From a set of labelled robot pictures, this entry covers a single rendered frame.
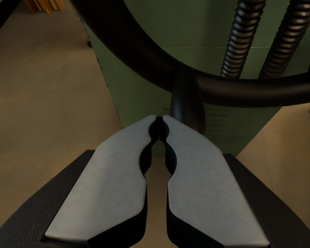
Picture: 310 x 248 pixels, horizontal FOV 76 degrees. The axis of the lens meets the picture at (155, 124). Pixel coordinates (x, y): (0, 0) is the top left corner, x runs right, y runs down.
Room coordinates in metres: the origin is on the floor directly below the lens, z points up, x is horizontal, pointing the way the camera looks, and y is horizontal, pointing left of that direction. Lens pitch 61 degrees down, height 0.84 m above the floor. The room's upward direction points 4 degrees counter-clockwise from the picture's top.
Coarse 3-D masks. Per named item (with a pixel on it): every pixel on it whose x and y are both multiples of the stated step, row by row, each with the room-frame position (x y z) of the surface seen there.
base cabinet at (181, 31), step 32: (128, 0) 0.30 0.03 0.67; (160, 0) 0.30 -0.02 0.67; (192, 0) 0.29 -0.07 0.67; (224, 0) 0.29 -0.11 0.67; (288, 0) 0.28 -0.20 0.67; (160, 32) 0.30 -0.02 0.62; (192, 32) 0.29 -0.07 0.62; (224, 32) 0.29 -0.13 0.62; (256, 32) 0.28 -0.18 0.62; (192, 64) 0.29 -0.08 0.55; (256, 64) 0.28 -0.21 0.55; (288, 64) 0.27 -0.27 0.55; (128, 96) 0.30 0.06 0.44; (160, 96) 0.30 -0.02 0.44; (224, 128) 0.28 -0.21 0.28; (256, 128) 0.27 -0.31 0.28
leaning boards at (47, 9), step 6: (24, 0) 1.46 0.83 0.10; (30, 0) 1.49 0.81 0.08; (36, 0) 1.50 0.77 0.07; (42, 0) 1.45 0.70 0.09; (48, 0) 1.50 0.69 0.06; (54, 0) 1.49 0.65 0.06; (60, 0) 1.50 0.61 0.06; (30, 6) 1.46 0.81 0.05; (36, 6) 1.52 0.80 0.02; (42, 6) 1.49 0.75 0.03; (48, 6) 1.47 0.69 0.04; (54, 6) 1.49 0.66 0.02; (60, 6) 1.47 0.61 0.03; (48, 12) 1.45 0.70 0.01
